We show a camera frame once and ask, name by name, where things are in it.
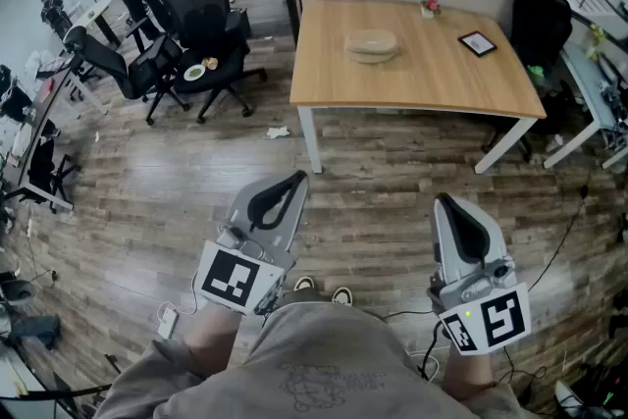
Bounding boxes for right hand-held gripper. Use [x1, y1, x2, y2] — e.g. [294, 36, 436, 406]
[426, 193, 533, 355]

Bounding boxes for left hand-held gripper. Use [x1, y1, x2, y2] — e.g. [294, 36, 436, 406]
[193, 170, 310, 316]

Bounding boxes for woven basket bowl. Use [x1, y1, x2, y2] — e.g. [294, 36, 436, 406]
[345, 48, 399, 66]

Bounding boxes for woven basket lid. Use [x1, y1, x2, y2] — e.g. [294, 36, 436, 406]
[343, 28, 401, 58]

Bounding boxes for person's left forearm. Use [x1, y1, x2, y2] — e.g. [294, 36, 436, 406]
[183, 301, 245, 379]

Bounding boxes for person's right forearm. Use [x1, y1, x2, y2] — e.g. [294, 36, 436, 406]
[441, 347, 497, 401]

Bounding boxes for person's dark trousers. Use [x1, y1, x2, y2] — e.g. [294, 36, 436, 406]
[275, 288, 347, 309]

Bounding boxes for white power adapter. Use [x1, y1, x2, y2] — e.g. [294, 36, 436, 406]
[156, 306, 180, 340]

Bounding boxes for person's beige shirt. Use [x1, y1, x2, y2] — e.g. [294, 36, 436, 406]
[92, 301, 541, 419]

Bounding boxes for wooden desk with white legs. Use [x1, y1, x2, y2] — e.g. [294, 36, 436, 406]
[288, 0, 549, 176]

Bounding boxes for black trash bin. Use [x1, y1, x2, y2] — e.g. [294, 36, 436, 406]
[226, 8, 253, 39]

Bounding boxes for black mesh office chair with headrest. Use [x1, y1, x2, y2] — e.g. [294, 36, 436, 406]
[145, 0, 269, 126]

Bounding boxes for black office chair with grey armrests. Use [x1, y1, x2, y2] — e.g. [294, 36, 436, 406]
[62, 25, 190, 114]

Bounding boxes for small black office chair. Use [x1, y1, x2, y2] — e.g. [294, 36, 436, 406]
[26, 120, 82, 212]

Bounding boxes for black high-back office chair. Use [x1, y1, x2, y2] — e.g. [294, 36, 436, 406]
[509, 0, 574, 65]

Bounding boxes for yellow flowers in pot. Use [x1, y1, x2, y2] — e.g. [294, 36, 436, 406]
[584, 23, 608, 63]

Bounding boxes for dark desk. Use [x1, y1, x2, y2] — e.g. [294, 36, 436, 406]
[0, 63, 75, 212]

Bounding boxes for white round table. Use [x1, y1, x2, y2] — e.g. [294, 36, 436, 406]
[68, 0, 122, 50]

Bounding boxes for long black floor cable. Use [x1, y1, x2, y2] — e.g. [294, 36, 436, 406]
[527, 183, 593, 293]

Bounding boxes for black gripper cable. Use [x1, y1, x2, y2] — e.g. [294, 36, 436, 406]
[382, 308, 445, 382]

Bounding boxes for black picture frame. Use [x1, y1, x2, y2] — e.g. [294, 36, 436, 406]
[456, 30, 498, 59]

